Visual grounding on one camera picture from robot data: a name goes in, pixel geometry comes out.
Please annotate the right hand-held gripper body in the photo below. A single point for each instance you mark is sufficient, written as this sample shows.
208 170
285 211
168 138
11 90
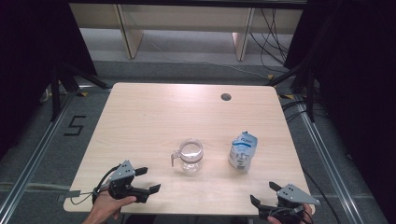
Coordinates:
294 194

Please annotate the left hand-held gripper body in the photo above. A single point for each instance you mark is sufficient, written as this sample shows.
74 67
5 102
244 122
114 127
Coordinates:
123 172

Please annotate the white and blue bag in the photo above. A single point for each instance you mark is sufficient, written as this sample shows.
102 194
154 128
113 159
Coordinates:
243 151

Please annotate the clear glass measuring jug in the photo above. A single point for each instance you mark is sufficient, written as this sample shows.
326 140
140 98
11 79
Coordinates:
191 155

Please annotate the person's right hand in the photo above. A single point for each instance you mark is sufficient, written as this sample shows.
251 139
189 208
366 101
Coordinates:
308 213

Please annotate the person's left hand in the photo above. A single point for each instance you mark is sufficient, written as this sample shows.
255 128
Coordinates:
107 207

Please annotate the grey tape piece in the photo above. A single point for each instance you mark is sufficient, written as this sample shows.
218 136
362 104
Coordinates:
72 193

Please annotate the black metal stand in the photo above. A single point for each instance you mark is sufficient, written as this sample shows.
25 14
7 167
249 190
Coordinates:
309 90
56 93

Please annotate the black curtain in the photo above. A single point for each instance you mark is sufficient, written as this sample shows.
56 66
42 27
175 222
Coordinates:
31 62
358 93

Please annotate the aluminium floor rail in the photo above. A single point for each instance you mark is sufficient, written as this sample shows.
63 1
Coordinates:
327 155
34 158

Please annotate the light wooden desk frame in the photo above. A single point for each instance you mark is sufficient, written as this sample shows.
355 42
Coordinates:
186 18

